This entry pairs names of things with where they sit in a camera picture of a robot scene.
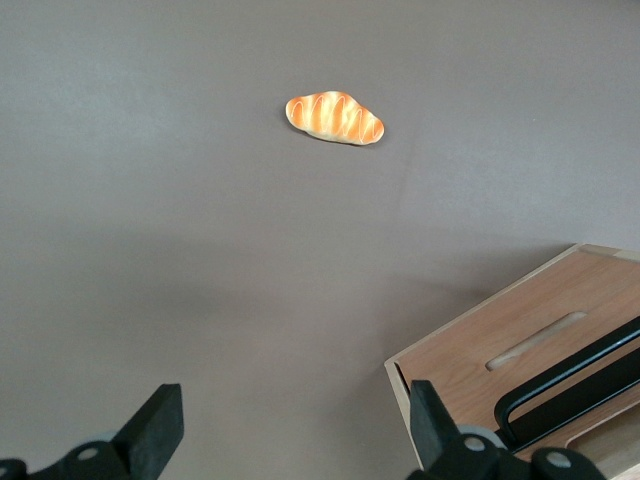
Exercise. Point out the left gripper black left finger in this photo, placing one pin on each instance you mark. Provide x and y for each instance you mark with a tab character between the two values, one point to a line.
150	430

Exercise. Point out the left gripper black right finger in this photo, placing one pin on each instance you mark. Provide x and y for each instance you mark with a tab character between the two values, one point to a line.
435	435

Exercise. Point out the wooden drawer with slot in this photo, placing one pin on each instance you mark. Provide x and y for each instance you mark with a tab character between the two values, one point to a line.
575	285

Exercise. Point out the wooden drawer cabinet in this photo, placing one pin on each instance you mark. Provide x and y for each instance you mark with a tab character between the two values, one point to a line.
400	380

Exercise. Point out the orange striped bread roll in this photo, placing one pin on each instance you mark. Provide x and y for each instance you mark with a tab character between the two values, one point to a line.
334	116

